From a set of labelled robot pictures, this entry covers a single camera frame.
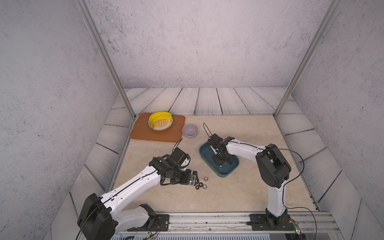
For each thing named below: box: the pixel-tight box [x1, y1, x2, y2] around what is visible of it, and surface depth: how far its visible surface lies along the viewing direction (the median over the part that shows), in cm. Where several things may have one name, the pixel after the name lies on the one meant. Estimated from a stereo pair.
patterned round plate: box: [148, 114, 174, 131], surface depth 117 cm
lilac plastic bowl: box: [182, 123, 199, 139], surface depth 109 cm
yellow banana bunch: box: [149, 111, 173, 129], surface depth 117 cm
